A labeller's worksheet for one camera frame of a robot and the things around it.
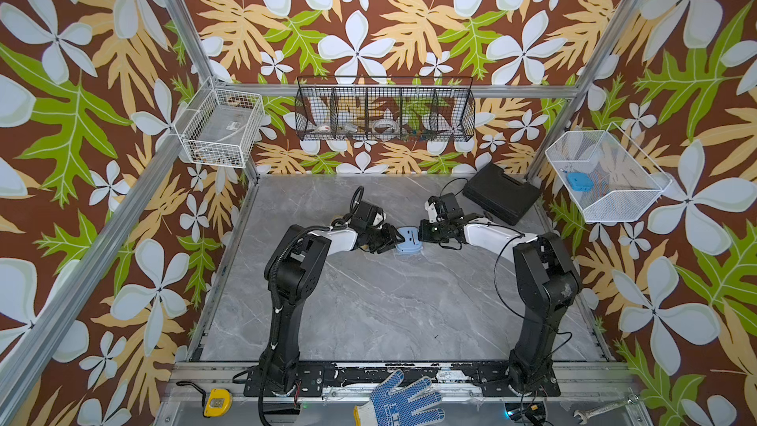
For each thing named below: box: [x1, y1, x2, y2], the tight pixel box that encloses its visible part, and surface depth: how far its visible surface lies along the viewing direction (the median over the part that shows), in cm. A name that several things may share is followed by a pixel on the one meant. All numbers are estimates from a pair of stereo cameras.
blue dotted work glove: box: [353, 368, 446, 426], surface depth 72 cm
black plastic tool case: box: [462, 161, 542, 226], surface depth 110 cm
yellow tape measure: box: [203, 388, 233, 419], surface depth 71 cm
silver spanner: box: [572, 400, 627, 425], surface depth 71 cm
